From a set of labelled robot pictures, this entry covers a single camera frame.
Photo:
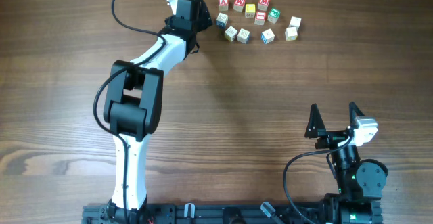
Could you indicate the white yellow-sided block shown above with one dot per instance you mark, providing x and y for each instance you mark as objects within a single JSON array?
[{"x": 230, "y": 34}]

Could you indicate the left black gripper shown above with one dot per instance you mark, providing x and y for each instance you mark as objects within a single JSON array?
[{"x": 203, "y": 20}]

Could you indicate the white blue C block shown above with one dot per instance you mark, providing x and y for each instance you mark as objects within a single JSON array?
[{"x": 267, "y": 36}]

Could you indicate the red A block far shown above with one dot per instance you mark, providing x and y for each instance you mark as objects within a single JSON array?
[{"x": 223, "y": 5}]

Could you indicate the white block far right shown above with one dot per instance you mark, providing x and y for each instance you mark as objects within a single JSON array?
[{"x": 295, "y": 22}]

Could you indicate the green block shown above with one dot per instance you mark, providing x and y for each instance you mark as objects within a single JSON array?
[{"x": 273, "y": 15}]

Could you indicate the red I block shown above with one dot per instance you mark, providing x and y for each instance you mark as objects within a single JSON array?
[{"x": 260, "y": 18}]

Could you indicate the white blue-sided block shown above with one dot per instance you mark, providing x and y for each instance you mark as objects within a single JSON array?
[{"x": 221, "y": 20}]

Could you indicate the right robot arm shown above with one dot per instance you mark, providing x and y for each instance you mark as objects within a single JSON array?
[{"x": 360, "y": 182}]

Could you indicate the white blue-edged block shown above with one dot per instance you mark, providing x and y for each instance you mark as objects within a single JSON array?
[{"x": 243, "y": 36}]

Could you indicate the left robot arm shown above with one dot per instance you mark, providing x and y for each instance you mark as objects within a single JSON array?
[{"x": 133, "y": 104}]

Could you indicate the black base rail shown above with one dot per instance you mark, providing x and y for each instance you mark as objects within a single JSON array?
[{"x": 317, "y": 212}]

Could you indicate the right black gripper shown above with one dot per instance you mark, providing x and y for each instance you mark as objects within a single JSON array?
[{"x": 316, "y": 127}]

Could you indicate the red m block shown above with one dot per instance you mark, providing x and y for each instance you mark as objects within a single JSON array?
[
  {"x": 263, "y": 5},
  {"x": 238, "y": 5}
]

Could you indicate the red M block right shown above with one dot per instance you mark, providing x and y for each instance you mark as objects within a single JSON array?
[{"x": 263, "y": 5}]

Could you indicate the white yellow-edged block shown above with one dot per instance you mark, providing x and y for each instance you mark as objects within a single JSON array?
[{"x": 291, "y": 33}]

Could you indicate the red M block left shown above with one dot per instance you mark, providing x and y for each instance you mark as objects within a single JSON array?
[{"x": 238, "y": 5}]

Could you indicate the yellow block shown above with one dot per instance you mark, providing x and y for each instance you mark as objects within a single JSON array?
[{"x": 250, "y": 10}]

